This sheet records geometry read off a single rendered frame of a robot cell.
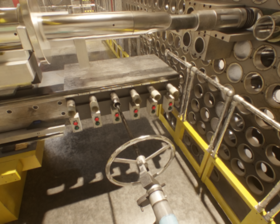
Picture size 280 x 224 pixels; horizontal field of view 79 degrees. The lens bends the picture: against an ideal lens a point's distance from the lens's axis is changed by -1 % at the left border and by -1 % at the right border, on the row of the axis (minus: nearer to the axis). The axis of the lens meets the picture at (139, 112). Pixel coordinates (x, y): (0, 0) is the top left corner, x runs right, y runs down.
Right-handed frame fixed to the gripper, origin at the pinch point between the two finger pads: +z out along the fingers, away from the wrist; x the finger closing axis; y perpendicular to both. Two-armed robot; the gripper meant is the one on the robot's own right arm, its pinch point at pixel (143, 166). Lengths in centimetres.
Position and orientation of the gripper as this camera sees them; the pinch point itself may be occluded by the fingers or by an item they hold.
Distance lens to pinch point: 94.4
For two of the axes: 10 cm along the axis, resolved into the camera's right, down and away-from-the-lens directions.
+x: -4.6, -6.1, -6.5
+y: 8.3, -5.6, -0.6
